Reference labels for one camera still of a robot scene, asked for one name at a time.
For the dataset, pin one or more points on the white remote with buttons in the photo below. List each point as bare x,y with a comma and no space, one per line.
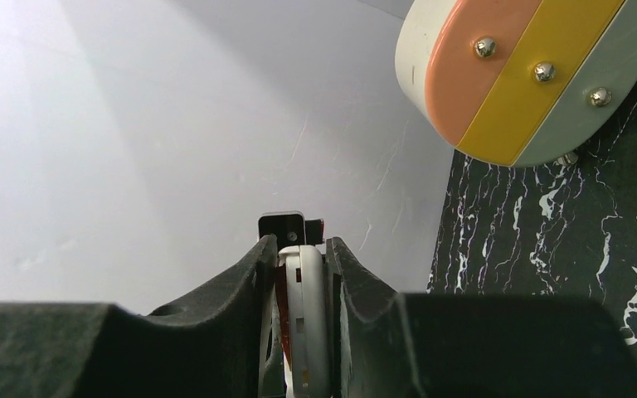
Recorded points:
304,320

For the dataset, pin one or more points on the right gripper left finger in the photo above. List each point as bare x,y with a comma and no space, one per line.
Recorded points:
211,342

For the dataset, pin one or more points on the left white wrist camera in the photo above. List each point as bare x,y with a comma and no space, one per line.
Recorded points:
291,228

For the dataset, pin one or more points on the round three-colour drawer box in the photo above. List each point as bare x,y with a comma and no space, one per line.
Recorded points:
517,83

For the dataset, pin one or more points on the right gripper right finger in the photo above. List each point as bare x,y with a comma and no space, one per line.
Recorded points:
393,344

